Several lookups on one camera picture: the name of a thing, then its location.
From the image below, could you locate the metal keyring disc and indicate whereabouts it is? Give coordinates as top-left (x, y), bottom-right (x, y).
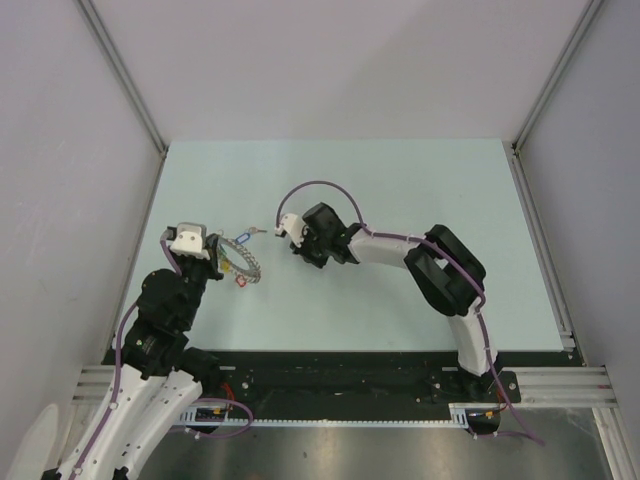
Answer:
top-left (215, 234), bottom-right (262, 286)

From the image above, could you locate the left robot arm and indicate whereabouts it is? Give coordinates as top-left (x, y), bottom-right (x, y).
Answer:
top-left (42, 253), bottom-right (223, 479)

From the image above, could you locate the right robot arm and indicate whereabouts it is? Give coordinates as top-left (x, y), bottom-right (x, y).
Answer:
top-left (276, 203), bottom-right (498, 401)

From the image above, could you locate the blue tag key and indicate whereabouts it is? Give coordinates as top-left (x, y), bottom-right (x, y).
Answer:
top-left (234, 226), bottom-right (266, 245)

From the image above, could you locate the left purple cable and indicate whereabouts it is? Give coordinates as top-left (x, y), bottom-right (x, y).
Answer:
top-left (74, 232), bottom-right (254, 480)

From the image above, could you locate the purple cable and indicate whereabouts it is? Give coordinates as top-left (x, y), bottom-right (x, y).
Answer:
top-left (275, 180), bottom-right (547, 446)
top-left (74, 232), bottom-right (254, 480)

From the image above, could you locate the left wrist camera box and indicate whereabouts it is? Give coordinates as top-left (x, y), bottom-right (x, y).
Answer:
top-left (164, 222), bottom-right (211, 260)

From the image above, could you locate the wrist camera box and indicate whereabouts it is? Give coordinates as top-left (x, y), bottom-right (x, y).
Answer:
top-left (274, 213), bottom-right (307, 248)
top-left (164, 222), bottom-right (211, 260)

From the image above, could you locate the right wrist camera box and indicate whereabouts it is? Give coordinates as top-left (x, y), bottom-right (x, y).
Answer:
top-left (274, 213), bottom-right (307, 248)

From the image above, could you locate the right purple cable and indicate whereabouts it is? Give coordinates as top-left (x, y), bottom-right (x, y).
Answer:
top-left (275, 180), bottom-right (547, 446)

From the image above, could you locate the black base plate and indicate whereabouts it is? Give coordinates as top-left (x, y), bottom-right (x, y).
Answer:
top-left (102, 349), bottom-right (521, 421)

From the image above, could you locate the grey slotted cable duct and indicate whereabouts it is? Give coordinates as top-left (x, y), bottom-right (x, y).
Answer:
top-left (172, 406), bottom-right (499, 435)

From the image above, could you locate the left aluminium frame post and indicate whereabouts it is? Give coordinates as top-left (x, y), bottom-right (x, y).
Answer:
top-left (74, 0), bottom-right (168, 159)

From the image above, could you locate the aluminium frame post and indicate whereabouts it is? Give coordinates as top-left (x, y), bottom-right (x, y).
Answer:
top-left (74, 0), bottom-right (168, 159)
top-left (511, 0), bottom-right (608, 153)

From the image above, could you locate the right aluminium frame post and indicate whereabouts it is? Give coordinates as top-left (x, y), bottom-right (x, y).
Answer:
top-left (511, 0), bottom-right (608, 153)

